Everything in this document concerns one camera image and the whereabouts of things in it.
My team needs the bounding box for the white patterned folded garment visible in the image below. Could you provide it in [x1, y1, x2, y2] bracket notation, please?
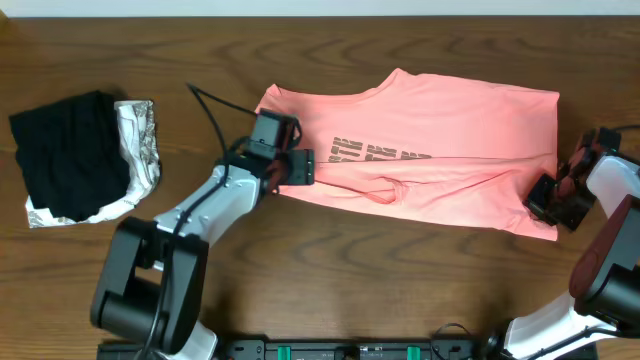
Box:
[24, 99, 162, 230]

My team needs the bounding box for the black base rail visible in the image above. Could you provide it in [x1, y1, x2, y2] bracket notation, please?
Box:
[96, 322, 599, 360]

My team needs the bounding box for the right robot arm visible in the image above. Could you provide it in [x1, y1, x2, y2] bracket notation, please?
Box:
[480, 128, 639, 360]

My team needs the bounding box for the folded black garment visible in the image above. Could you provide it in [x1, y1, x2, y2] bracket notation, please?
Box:
[9, 91, 130, 222]

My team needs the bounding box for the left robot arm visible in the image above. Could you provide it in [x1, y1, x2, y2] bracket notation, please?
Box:
[90, 109, 314, 360]

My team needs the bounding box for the pink printed t-shirt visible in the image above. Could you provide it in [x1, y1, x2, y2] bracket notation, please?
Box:
[259, 69, 559, 241]

